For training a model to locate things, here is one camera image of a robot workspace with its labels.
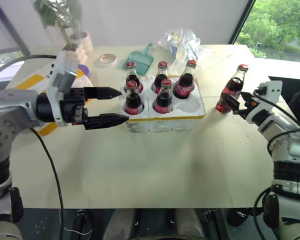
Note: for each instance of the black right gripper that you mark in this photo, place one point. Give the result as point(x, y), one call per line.
point(250, 106)

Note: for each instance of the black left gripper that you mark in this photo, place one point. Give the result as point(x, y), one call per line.
point(73, 103)

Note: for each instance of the glass cola bottle red cap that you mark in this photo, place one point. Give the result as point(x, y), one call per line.
point(163, 101)
point(162, 75)
point(185, 86)
point(231, 86)
point(133, 102)
point(132, 75)

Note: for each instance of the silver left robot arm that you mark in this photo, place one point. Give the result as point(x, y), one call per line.
point(12, 110)

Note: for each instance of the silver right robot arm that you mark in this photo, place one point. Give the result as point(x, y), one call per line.
point(290, 155)

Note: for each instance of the white foam crate yellow tape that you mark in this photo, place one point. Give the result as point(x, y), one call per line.
point(165, 122)

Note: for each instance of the purple lidded container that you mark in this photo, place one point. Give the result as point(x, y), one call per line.
point(84, 71)

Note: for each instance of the small patterned white dish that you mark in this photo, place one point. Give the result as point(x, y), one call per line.
point(107, 59)

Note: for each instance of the green plastic dustpan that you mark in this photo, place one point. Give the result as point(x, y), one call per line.
point(137, 61)

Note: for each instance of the black flat panel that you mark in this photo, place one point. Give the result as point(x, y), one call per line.
point(295, 83)

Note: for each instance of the white textured plant pot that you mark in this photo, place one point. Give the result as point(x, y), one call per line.
point(76, 53)
point(87, 43)

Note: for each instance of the clear plastic bag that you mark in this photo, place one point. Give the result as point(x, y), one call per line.
point(182, 45)

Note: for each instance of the green trees outside window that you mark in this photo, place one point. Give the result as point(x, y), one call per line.
point(277, 25)

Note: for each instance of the green leafy plant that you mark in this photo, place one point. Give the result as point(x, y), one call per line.
point(52, 15)

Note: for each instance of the small black rounded shape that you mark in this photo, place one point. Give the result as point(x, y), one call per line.
point(237, 217)

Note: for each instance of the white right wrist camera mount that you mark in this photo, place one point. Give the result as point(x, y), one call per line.
point(273, 88)

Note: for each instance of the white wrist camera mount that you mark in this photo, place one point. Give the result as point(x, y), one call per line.
point(273, 88)
point(58, 67)

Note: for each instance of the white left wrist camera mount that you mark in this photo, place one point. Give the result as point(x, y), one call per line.
point(58, 67)

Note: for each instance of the black window frame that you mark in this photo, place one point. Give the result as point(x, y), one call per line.
point(242, 20)
point(11, 27)

